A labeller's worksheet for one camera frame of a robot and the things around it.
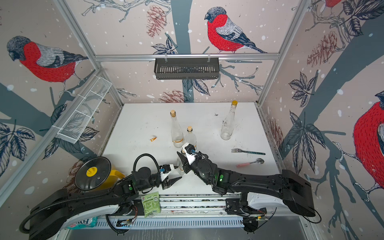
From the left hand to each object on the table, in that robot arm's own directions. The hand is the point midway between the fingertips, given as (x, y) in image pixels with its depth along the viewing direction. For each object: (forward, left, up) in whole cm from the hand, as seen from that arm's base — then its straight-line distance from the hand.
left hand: (180, 170), depth 75 cm
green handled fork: (+16, -34, -10) cm, 39 cm away
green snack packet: (-13, +15, -10) cm, 22 cm away
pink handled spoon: (+10, -47, -12) cm, 50 cm away
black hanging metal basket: (+69, -1, +16) cm, 70 cm away
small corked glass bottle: (+14, -5, +9) cm, 17 cm away
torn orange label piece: (+25, +22, -12) cm, 35 cm away
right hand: (+6, -1, +11) cm, 13 cm away
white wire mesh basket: (+19, +60, +10) cm, 64 cm away
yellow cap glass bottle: (+34, -30, -10) cm, 47 cm away
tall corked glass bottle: (+23, +4, -3) cm, 24 cm away
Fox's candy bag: (-22, +43, -9) cm, 49 cm away
